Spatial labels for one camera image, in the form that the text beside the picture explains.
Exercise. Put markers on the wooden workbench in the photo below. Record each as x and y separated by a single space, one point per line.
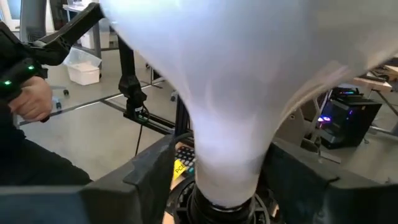
370 82

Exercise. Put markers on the person's hand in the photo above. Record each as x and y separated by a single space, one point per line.
31 99

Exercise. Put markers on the black calculator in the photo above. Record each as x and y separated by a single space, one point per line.
186 154

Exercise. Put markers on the white plastic bin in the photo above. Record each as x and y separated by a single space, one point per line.
82 73

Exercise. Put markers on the black computer tower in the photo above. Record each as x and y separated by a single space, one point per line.
348 115

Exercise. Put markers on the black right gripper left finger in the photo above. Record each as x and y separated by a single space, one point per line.
93 205

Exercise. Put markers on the white lightbulb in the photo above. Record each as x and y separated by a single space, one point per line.
248 77

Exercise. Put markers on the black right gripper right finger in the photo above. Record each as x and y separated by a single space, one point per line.
326 205

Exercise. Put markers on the person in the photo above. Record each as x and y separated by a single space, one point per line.
31 161

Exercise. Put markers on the yellow label tag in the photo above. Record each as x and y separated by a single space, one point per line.
178 168

